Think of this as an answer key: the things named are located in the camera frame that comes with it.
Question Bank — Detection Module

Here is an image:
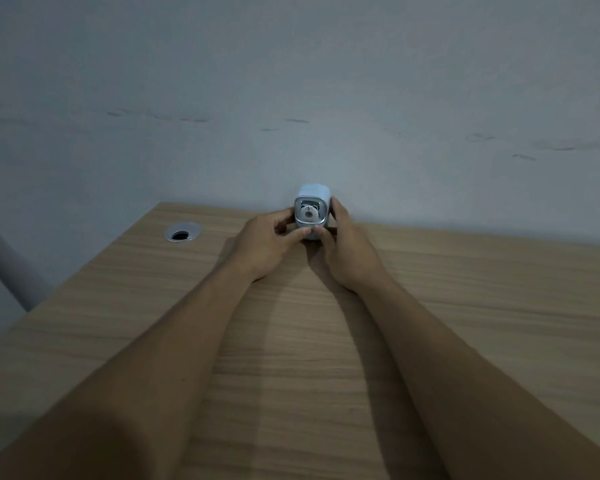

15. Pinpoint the small white bear-print device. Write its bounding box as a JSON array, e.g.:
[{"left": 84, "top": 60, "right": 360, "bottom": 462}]
[{"left": 294, "top": 183, "right": 333, "bottom": 241}]

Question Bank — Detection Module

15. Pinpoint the person's left hand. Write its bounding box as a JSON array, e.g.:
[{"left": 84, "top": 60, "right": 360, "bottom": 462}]
[{"left": 226, "top": 208, "right": 313, "bottom": 282}]

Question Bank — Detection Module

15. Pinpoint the person's left forearm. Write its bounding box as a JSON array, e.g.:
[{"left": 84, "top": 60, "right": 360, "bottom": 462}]
[{"left": 0, "top": 262, "right": 257, "bottom": 480}]

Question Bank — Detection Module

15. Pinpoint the person's right forearm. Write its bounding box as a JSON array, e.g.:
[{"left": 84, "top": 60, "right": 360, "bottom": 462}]
[{"left": 352, "top": 276, "right": 600, "bottom": 480}]

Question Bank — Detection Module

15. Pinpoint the grey pipe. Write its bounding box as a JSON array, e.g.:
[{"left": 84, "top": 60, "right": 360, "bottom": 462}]
[{"left": 0, "top": 215, "right": 51, "bottom": 312}]

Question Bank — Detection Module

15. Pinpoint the person's right hand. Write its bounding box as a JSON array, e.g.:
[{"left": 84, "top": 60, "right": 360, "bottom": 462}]
[{"left": 314, "top": 197, "right": 392, "bottom": 294}]

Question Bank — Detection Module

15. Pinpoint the silver desk cable grommet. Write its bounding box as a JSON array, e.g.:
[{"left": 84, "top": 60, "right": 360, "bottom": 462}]
[{"left": 164, "top": 222, "right": 202, "bottom": 243}]

